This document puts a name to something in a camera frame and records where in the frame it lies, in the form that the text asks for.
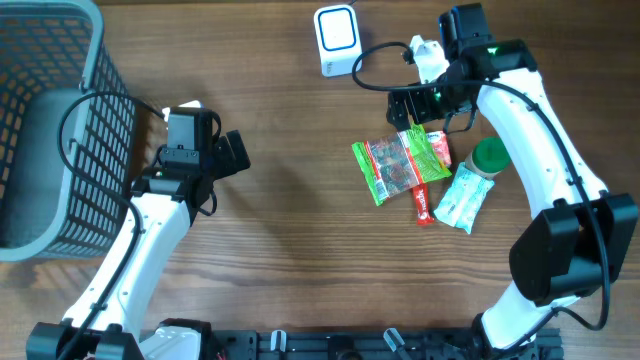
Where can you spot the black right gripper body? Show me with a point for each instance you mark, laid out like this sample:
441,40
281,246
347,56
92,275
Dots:
429,104

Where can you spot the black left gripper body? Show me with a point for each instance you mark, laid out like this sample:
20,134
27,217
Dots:
220,162

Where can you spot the jar with green lid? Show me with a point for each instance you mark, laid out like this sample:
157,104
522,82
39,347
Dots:
488,158

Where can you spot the green gummy candy bag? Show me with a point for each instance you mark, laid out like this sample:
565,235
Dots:
398,162

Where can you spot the red Nescafe stick sachet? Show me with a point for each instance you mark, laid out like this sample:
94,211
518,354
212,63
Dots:
420,196

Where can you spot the mint green wipes packet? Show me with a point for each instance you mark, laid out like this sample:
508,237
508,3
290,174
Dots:
463,200

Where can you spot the red small juice carton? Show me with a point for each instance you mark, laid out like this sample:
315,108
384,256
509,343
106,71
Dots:
439,143

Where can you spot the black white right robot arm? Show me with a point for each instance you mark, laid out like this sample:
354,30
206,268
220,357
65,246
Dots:
579,233

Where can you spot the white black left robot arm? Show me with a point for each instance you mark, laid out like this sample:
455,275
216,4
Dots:
107,319

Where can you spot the white barcode scanner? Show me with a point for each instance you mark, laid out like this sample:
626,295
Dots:
338,39

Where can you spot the grey plastic mesh basket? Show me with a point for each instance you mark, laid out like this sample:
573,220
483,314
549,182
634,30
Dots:
63,120

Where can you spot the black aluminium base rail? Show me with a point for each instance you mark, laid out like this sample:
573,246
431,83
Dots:
432,344

